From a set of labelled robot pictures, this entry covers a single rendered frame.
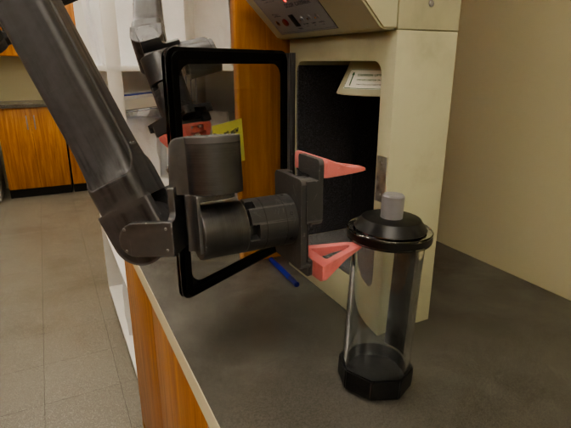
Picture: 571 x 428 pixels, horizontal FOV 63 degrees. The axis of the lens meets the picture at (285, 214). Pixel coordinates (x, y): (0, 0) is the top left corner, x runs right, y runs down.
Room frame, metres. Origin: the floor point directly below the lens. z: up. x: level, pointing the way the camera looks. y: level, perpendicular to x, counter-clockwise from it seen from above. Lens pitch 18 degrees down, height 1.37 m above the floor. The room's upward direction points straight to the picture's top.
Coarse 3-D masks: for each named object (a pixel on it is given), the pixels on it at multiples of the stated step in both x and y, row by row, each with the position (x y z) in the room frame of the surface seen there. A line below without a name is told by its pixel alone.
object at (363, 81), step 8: (352, 64) 0.83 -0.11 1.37; (360, 64) 0.81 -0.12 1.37; (368, 64) 0.80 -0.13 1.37; (376, 64) 0.79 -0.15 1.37; (352, 72) 0.82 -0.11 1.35; (360, 72) 0.80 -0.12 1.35; (368, 72) 0.79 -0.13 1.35; (376, 72) 0.78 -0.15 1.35; (344, 80) 0.83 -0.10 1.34; (352, 80) 0.81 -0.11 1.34; (360, 80) 0.79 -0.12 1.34; (368, 80) 0.78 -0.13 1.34; (376, 80) 0.78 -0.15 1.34; (344, 88) 0.82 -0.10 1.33; (352, 88) 0.80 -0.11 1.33; (360, 88) 0.78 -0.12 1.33; (368, 88) 0.78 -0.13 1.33; (376, 88) 0.77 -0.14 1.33; (368, 96) 0.77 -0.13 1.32; (376, 96) 0.77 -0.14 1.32
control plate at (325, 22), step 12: (264, 0) 0.86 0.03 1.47; (276, 0) 0.83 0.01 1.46; (288, 0) 0.80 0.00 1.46; (300, 0) 0.77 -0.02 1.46; (312, 0) 0.75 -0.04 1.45; (264, 12) 0.90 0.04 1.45; (276, 12) 0.86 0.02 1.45; (288, 12) 0.83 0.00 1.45; (300, 12) 0.80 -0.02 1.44; (312, 12) 0.77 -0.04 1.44; (324, 12) 0.75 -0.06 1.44; (276, 24) 0.90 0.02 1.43; (300, 24) 0.83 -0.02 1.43; (312, 24) 0.80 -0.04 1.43; (324, 24) 0.77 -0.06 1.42
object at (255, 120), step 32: (192, 64) 0.74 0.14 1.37; (224, 64) 0.80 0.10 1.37; (256, 64) 0.87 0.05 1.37; (192, 96) 0.74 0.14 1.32; (224, 96) 0.80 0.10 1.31; (256, 96) 0.87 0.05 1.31; (192, 128) 0.73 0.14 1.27; (224, 128) 0.79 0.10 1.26; (256, 128) 0.86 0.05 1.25; (256, 160) 0.86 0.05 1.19; (256, 192) 0.86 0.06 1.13; (192, 256) 0.72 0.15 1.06; (224, 256) 0.78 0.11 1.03
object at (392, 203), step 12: (396, 192) 0.57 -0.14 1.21; (384, 204) 0.56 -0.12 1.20; (396, 204) 0.55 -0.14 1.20; (360, 216) 0.57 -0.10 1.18; (372, 216) 0.57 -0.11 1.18; (384, 216) 0.56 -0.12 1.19; (396, 216) 0.55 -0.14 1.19; (408, 216) 0.57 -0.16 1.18; (360, 228) 0.55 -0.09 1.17; (372, 228) 0.54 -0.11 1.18; (384, 228) 0.53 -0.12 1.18; (396, 228) 0.53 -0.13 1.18; (408, 228) 0.53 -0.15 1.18; (420, 228) 0.54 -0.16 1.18
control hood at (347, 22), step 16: (320, 0) 0.73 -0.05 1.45; (336, 0) 0.70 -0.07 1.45; (352, 0) 0.67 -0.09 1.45; (368, 0) 0.66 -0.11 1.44; (384, 0) 0.67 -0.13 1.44; (336, 16) 0.73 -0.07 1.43; (352, 16) 0.70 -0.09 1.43; (368, 16) 0.67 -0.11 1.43; (384, 16) 0.67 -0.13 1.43; (304, 32) 0.85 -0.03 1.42; (320, 32) 0.80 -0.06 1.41; (336, 32) 0.77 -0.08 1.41; (352, 32) 0.75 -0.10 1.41
